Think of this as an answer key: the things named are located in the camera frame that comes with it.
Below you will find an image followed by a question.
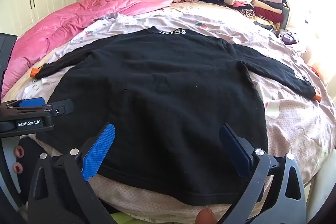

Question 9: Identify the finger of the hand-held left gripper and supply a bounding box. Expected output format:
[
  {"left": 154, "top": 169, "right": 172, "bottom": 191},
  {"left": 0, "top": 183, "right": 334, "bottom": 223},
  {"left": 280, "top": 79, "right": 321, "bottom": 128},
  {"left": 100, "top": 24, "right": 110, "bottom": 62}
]
[
  {"left": 12, "top": 99, "right": 74, "bottom": 117},
  {"left": 0, "top": 97, "right": 45, "bottom": 109}
]

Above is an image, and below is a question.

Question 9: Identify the person's right hand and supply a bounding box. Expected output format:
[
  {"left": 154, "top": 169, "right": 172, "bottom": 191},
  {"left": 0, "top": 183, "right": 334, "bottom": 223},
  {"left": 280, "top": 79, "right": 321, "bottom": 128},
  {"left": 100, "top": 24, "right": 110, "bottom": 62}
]
[{"left": 196, "top": 208, "right": 218, "bottom": 224}]

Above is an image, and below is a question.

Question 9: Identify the person's left hand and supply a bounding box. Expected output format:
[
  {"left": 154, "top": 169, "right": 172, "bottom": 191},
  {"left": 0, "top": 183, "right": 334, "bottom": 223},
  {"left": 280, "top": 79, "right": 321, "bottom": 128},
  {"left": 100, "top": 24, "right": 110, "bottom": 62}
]
[{"left": 13, "top": 145, "right": 25, "bottom": 174}]

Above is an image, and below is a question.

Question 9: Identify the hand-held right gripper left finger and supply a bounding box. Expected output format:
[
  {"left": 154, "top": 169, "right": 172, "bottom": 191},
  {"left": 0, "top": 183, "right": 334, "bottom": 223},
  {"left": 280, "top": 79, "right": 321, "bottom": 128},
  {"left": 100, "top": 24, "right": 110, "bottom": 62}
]
[{"left": 28, "top": 123, "right": 116, "bottom": 224}]

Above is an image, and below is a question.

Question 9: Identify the black sweater with orange cuffs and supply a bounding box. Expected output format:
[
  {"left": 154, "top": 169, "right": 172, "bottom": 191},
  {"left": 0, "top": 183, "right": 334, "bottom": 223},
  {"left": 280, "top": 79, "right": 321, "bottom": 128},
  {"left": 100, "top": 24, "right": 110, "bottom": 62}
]
[{"left": 34, "top": 26, "right": 322, "bottom": 207}]

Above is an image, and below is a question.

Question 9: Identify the pink printed bedsheet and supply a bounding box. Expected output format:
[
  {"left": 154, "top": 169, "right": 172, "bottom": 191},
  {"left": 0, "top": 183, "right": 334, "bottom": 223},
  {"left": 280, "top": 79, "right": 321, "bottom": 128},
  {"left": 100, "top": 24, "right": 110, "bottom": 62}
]
[{"left": 3, "top": 1, "right": 336, "bottom": 216}]

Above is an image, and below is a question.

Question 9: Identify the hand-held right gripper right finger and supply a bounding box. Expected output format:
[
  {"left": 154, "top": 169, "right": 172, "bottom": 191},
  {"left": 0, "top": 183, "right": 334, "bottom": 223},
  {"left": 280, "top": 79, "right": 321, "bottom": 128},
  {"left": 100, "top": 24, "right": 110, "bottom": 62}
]
[{"left": 218, "top": 123, "right": 307, "bottom": 224}]

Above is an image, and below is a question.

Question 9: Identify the pink quilt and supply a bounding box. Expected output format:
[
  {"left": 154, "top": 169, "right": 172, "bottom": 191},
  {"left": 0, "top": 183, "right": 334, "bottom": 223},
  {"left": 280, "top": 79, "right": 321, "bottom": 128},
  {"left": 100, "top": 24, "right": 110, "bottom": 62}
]
[{"left": 1, "top": 0, "right": 174, "bottom": 101}]

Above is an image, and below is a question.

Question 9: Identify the pile of folded clothes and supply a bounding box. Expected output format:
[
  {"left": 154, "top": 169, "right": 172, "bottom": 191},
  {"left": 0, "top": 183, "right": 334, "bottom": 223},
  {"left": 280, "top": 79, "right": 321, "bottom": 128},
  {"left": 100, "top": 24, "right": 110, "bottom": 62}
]
[{"left": 220, "top": 0, "right": 289, "bottom": 30}]

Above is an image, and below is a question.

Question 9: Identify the pale curtain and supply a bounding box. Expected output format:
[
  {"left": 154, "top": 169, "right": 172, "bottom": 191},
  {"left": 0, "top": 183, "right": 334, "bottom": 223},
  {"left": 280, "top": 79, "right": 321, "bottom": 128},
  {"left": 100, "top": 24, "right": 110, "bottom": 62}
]
[{"left": 282, "top": 0, "right": 336, "bottom": 83}]

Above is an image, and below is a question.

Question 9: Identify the purple cloth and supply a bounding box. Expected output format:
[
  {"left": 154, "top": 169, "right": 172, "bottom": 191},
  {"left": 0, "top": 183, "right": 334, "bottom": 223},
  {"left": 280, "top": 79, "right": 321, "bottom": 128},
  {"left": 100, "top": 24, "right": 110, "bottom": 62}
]
[{"left": 280, "top": 31, "right": 300, "bottom": 45}]

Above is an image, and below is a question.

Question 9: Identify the green cloth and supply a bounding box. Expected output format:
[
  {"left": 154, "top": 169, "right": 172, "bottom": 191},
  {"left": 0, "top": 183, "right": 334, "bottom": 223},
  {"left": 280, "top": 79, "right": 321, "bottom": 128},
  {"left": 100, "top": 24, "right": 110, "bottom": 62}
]
[{"left": 110, "top": 211, "right": 137, "bottom": 224}]

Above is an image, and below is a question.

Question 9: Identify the dark navy garment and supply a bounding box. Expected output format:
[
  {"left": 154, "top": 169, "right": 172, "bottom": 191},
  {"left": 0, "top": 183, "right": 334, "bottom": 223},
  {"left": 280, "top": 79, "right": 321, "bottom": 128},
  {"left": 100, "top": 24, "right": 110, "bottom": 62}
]
[{"left": 198, "top": 0, "right": 226, "bottom": 7}]

